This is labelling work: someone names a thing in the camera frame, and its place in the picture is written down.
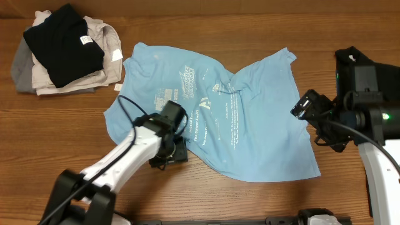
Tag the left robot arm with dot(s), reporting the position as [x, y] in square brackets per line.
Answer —
[89, 197]

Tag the folded beige shirt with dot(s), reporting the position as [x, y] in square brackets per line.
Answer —
[108, 40]

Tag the black shirt on right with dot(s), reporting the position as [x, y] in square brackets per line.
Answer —
[361, 80]

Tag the folded black shirt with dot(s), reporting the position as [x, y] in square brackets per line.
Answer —
[62, 45]

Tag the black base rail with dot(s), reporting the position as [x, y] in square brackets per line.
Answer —
[293, 220]

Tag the light blue t-shirt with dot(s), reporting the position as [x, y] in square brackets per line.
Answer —
[240, 124]

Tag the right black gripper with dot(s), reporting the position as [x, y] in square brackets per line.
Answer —
[319, 102]

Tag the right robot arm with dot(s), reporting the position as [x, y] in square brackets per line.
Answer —
[361, 114]

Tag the folded grey garment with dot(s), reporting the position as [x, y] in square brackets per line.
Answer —
[21, 69]

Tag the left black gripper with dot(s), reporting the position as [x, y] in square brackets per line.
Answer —
[181, 154]

